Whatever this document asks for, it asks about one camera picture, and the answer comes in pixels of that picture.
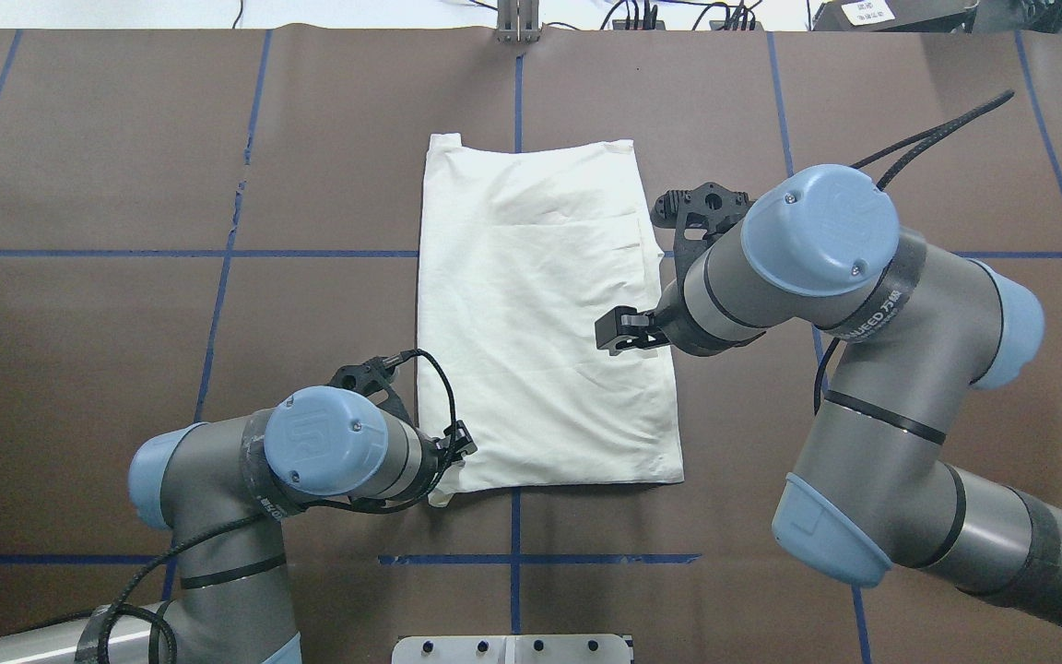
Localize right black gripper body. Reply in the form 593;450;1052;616
637;305;679;350

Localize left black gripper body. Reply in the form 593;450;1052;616
416;426;458;480

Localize cream long sleeve shirt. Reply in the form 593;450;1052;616
417;134;684;507

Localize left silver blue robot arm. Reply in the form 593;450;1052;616
0;386;475;663

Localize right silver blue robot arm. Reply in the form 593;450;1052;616
595;164;1062;626

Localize black box white label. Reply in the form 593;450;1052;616
810;1;978;33

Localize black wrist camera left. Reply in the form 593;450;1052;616
327;356;407;419

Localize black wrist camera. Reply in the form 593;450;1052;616
649;184;753;280
327;356;407;419

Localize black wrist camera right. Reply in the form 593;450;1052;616
649;184;753;280

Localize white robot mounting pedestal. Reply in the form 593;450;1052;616
391;634;635;663

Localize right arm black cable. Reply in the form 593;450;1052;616
812;89;1017;416

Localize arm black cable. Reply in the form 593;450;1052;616
75;350;458;664
812;89;1017;416

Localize aluminium frame post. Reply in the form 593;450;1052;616
494;0;542;42

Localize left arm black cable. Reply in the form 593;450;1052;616
75;350;458;664

